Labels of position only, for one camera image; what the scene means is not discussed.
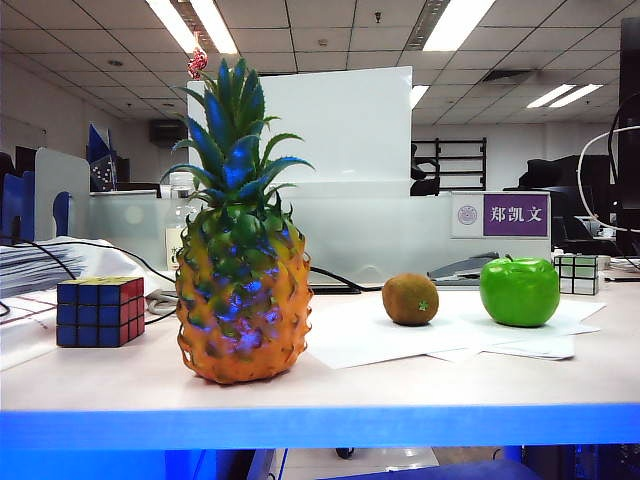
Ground brown kiwi fruit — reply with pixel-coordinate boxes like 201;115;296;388
381;272;440;328

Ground shiny green apple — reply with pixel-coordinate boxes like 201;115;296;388
479;254;561;328

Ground frosted glass desk divider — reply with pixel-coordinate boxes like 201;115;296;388
89;180;551;286

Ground large white paper sheet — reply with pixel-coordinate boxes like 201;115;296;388
307;289;606;370

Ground plastic pineapple with green crown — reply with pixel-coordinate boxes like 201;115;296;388
160;57;316;385

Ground tall white partition board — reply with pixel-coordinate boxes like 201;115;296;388
187;65;414;184

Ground grey stapler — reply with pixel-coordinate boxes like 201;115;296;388
427;251;501;291

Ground clear plastic water bottle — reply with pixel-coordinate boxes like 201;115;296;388
165;172;201;272

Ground black shelf rack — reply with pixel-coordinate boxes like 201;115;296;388
412;137;488;192

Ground black ceiling air unit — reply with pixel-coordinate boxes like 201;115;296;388
149;118;189;147

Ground purple and white name sign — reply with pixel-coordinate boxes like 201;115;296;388
451;191;551;239

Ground white plastic bag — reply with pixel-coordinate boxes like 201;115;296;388
29;237;176;301

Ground red hanging ornament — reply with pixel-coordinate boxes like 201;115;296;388
187;33;209;80

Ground small white paper sheet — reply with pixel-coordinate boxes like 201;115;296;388
427;333;576;361

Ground colourful Rubik's cube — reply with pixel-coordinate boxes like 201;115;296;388
55;276;146;348

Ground blue triangular box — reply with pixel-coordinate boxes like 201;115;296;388
85;123;119;193

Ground long ceiling light panel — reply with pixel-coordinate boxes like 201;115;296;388
422;0;496;52
145;0;239;55
525;83;604;109

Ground silver mirror cube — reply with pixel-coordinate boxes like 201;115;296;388
553;254;600;296

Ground stack of printed papers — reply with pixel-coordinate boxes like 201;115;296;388
0;240;89;299

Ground blue file holder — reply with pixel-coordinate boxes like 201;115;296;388
0;170;71;246

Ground black monitor edge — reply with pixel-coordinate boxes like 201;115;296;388
615;17;640;259

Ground thick black cable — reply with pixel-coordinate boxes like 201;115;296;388
308;266;432;294

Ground coiled white cable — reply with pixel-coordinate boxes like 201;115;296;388
144;289;177;315

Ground white cable loop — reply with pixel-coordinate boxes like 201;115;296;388
577;124;640;234

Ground thin black cable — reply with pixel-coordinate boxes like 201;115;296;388
0;239;179;326

